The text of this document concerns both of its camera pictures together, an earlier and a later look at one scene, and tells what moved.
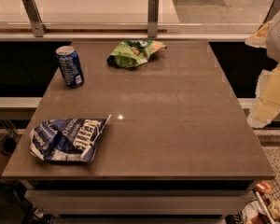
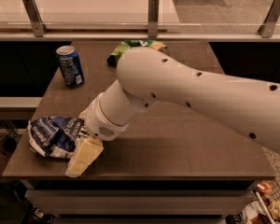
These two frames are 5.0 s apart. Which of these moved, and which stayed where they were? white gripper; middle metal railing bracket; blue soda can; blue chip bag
Moved: white gripper
Stayed: blue soda can; blue chip bag; middle metal railing bracket
